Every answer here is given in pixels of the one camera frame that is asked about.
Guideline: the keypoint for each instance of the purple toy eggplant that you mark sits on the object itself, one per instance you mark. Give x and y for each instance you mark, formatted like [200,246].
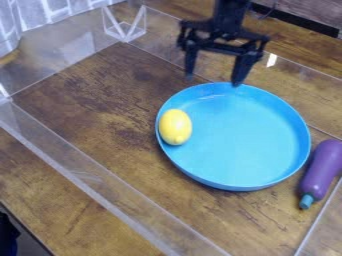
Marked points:
[323,169]

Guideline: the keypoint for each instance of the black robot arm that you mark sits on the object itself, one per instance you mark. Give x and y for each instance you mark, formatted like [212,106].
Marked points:
[228,13]

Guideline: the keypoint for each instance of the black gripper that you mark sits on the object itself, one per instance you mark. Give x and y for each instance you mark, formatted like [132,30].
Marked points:
[206,36]

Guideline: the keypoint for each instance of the clear acrylic enclosure wall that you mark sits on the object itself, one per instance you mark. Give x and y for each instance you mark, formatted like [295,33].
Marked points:
[84,176]

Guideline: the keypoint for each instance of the yellow lemon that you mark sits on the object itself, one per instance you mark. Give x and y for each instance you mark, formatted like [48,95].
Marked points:
[175,127]

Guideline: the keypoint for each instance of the black bar on background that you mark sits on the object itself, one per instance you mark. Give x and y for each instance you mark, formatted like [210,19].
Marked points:
[317,15]

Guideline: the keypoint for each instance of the blue round tray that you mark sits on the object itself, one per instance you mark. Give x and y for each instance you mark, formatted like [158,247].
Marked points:
[250,140]

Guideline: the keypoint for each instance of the white patterned curtain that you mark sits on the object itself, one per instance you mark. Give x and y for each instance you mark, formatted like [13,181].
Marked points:
[23,15]

